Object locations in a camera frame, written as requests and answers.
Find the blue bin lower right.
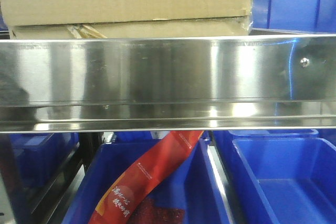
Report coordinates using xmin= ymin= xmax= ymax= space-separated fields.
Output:
xmin=228 ymin=137 xmax=336 ymax=224

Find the red snack package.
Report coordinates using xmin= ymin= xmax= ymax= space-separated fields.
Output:
xmin=88 ymin=130 xmax=204 ymax=223

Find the blue bin behind right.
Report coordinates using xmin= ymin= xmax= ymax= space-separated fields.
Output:
xmin=213 ymin=129 xmax=319 ymax=172

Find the blue bin upper right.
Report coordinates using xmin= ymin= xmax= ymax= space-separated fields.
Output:
xmin=252 ymin=0 xmax=335 ymax=33

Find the silver screw on rail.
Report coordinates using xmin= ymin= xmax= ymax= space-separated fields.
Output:
xmin=300 ymin=57 xmax=310 ymax=68

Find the stainless steel shelf rail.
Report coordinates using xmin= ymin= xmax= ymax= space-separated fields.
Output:
xmin=1 ymin=34 xmax=335 ymax=133

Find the black shelf frame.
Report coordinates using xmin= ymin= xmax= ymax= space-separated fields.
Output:
xmin=1 ymin=133 xmax=102 ymax=223

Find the blue bin lower left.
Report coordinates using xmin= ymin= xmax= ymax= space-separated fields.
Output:
xmin=9 ymin=133 xmax=79 ymax=188

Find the brown cardboard carton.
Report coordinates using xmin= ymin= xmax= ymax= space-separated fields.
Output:
xmin=1 ymin=0 xmax=252 ymax=39

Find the blue bin with snack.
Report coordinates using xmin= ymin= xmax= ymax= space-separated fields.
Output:
xmin=62 ymin=140 xmax=229 ymax=223

